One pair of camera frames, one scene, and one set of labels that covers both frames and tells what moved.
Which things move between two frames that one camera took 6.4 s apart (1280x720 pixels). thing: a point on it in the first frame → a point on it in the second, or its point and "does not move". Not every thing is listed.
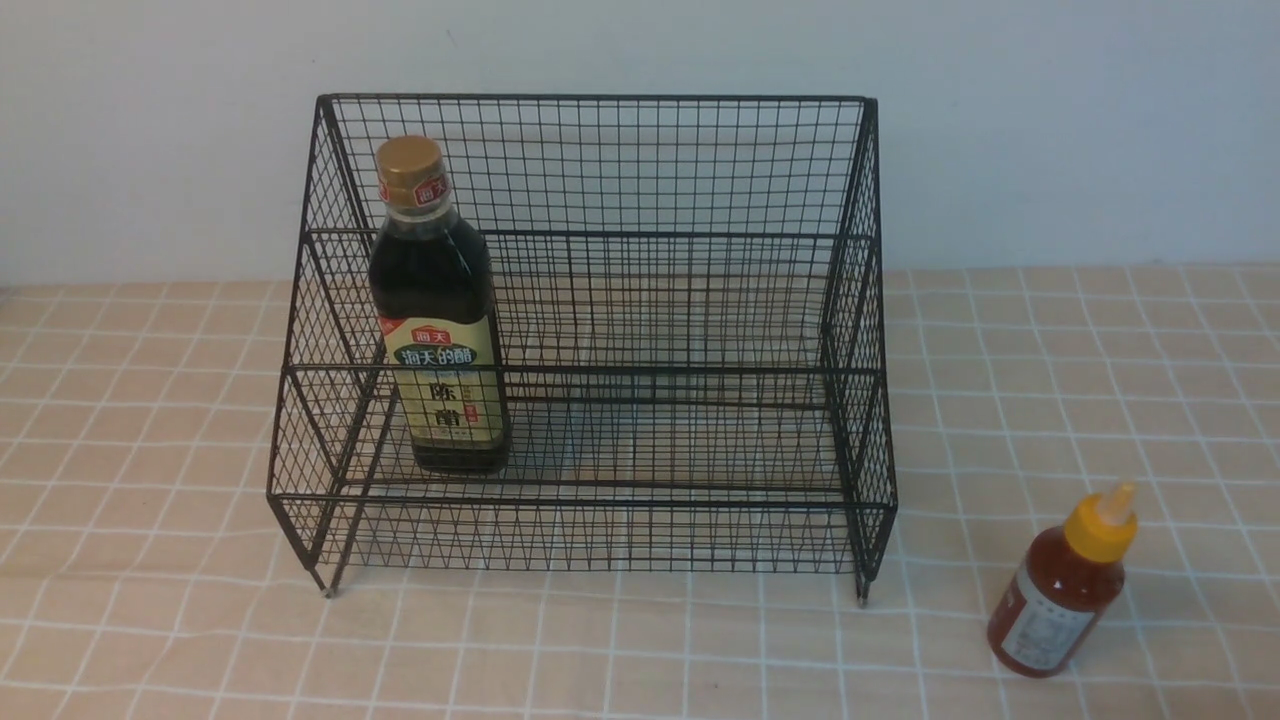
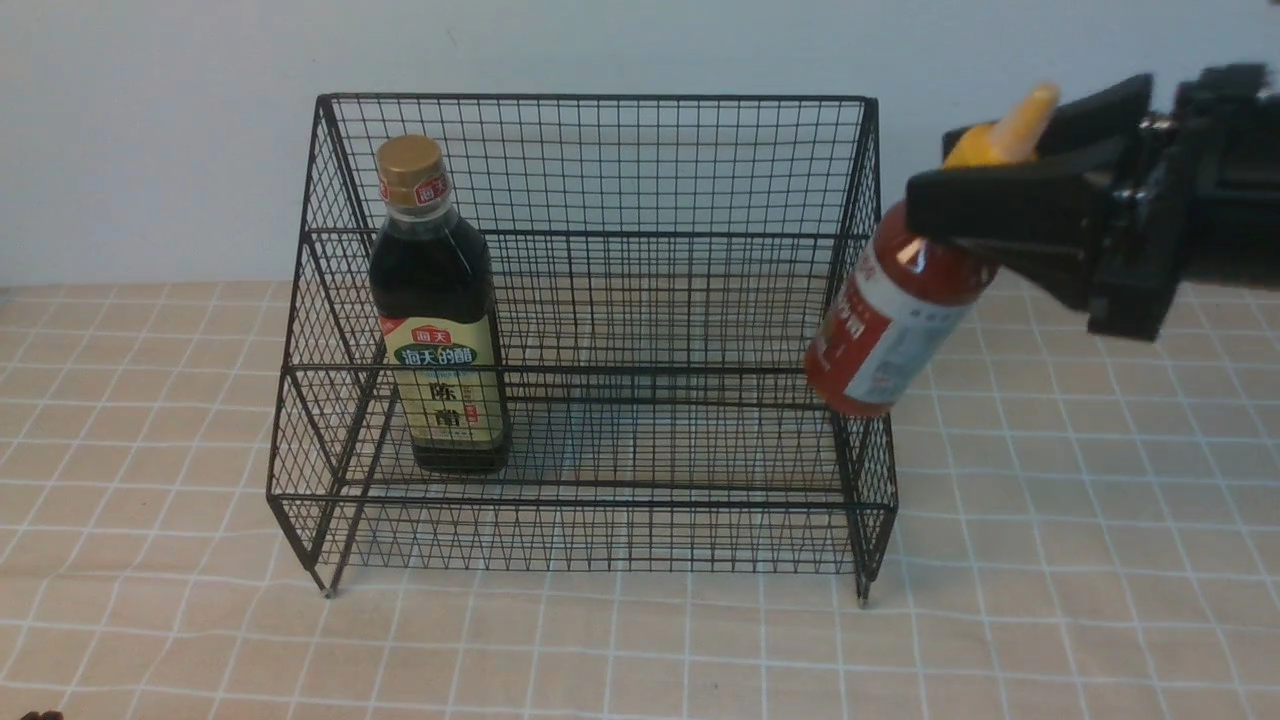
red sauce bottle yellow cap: x=1059 y=599 → x=908 y=287
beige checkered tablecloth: x=726 y=494 does not move
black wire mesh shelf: x=590 y=334 does not move
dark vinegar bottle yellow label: x=434 y=292 does not move
